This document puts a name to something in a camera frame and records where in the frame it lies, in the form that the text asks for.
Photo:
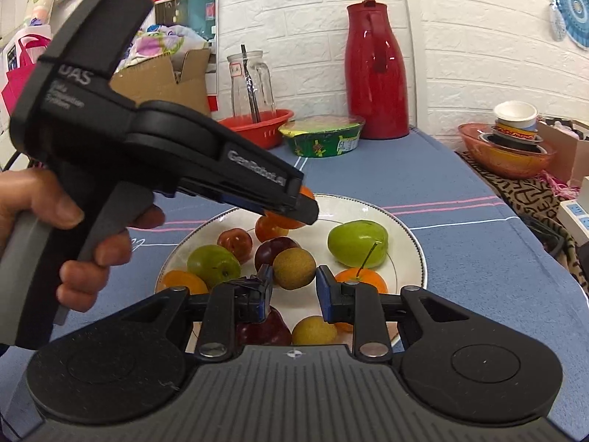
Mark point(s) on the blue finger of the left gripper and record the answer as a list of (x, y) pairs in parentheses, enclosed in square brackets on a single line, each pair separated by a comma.
[(297, 206)]

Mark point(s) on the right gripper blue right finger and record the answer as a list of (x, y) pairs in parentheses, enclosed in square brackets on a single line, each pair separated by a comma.
[(366, 310)]

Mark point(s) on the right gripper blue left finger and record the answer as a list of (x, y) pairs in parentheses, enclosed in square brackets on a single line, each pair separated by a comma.
[(230, 304)]

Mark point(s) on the dark orange tangerine top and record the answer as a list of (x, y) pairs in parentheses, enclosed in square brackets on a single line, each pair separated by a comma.
[(288, 223)]

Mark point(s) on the orange with stem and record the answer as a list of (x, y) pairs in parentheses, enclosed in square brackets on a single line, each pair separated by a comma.
[(363, 274)]

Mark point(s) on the dark plum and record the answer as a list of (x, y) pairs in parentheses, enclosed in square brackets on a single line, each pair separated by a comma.
[(272, 331), (269, 250)]

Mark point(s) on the red-brown tomato fruit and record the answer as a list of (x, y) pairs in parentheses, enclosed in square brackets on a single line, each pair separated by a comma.
[(266, 229)]

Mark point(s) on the green fruit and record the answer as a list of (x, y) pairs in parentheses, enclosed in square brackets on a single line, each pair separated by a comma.
[(358, 242), (214, 265)]

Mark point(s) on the brown longan back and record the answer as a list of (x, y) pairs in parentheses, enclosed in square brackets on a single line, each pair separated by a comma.
[(313, 330)]

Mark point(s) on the brown longan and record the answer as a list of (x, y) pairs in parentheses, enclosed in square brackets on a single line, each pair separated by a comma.
[(294, 268), (313, 330)]

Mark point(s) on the brown longan front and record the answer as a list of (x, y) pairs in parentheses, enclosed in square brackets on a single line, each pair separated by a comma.
[(294, 268)]

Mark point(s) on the red apple-like fruit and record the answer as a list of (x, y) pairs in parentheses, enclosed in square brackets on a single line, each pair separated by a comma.
[(238, 242)]

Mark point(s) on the green fruit front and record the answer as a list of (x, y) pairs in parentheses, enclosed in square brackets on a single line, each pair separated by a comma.
[(358, 242)]

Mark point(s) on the lone orange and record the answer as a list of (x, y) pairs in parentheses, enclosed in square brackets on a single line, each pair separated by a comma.
[(182, 278)]

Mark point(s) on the person left hand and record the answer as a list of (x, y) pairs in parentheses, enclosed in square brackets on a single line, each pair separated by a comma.
[(39, 191)]

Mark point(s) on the white oval plate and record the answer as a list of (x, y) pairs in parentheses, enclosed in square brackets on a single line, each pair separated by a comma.
[(405, 263)]

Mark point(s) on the green foil bowl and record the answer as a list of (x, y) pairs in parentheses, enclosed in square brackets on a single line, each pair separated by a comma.
[(322, 136)]

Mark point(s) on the red plastic basin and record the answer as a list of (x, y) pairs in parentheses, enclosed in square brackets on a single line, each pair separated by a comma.
[(266, 133)]

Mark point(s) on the pink tote bag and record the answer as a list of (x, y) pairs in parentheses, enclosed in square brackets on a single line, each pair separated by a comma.
[(19, 57)]

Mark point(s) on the floral fabric bundle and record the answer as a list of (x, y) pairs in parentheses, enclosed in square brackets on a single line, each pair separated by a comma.
[(163, 41)]

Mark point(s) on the brown cardboard box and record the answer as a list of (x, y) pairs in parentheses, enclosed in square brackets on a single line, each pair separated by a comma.
[(156, 79)]

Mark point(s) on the black straw in pitcher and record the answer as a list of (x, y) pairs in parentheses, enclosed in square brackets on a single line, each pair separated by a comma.
[(252, 99)]

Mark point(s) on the blue striped tablecloth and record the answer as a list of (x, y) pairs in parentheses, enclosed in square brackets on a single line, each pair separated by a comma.
[(478, 254)]

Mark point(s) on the clear glass pitcher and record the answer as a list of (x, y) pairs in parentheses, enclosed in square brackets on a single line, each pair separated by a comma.
[(262, 80)]

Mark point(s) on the red thermos jug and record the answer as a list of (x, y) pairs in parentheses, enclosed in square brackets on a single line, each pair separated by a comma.
[(375, 77)]

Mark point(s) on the white paper cup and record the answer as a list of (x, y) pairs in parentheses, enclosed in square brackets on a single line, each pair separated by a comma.
[(517, 114)]

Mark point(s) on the small cardboard box right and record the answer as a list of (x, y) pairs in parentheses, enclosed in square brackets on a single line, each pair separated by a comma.
[(570, 162)]

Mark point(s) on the blue paper fan decoration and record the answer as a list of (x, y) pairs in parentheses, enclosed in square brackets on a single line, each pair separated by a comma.
[(569, 18)]

